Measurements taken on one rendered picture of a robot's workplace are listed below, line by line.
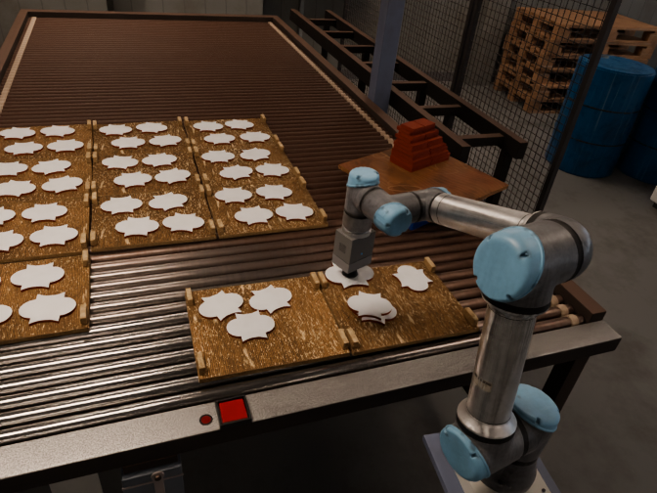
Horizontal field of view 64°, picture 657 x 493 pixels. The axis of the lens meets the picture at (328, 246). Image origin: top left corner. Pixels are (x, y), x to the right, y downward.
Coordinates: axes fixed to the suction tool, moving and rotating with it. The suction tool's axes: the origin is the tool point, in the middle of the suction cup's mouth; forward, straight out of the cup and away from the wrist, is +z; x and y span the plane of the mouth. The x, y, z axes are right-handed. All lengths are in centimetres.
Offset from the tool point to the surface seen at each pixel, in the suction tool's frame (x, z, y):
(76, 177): -125, 18, 31
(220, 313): -23.6, 17.4, 26.3
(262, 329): -11.4, 17.4, 20.1
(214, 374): -5.8, 18.4, 38.8
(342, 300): -8.4, 18.4, -7.8
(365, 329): 4.8, 18.4, -4.8
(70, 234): -85, 17, 46
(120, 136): -154, 18, 0
